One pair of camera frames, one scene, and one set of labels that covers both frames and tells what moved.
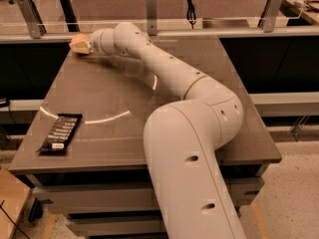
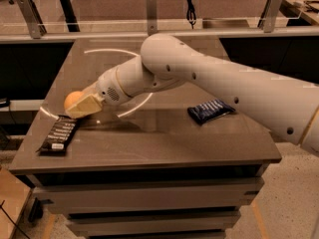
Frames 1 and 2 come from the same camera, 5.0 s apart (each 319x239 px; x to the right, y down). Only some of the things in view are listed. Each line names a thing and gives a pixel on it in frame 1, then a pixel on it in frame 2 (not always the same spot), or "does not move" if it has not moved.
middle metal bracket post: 152,26 does not move
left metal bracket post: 31,16 does not move
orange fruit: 80,38 to 71,98
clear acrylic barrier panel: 73,21 does not move
